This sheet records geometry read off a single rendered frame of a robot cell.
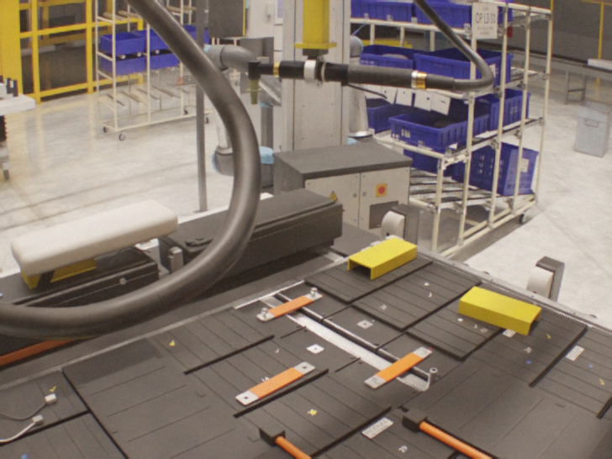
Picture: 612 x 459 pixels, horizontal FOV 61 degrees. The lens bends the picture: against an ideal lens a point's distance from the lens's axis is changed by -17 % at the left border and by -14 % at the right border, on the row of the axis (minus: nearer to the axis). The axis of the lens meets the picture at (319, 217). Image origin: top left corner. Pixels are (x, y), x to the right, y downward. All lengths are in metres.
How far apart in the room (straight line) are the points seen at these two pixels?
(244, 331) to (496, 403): 0.48
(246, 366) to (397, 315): 0.32
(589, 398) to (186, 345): 0.72
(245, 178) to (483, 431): 0.52
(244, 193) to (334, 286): 0.70
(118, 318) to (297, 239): 0.90
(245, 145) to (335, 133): 2.42
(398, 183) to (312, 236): 1.41
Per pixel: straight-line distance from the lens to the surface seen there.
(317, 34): 1.38
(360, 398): 0.94
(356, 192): 2.66
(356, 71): 1.37
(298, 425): 0.89
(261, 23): 3.64
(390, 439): 0.87
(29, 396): 1.01
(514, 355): 1.09
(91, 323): 0.51
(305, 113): 2.94
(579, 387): 1.04
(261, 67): 1.46
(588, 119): 7.10
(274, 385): 0.96
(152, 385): 0.97
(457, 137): 3.60
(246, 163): 0.61
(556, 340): 1.15
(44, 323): 0.52
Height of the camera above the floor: 1.60
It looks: 22 degrees down
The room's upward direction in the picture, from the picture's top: 1 degrees clockwise
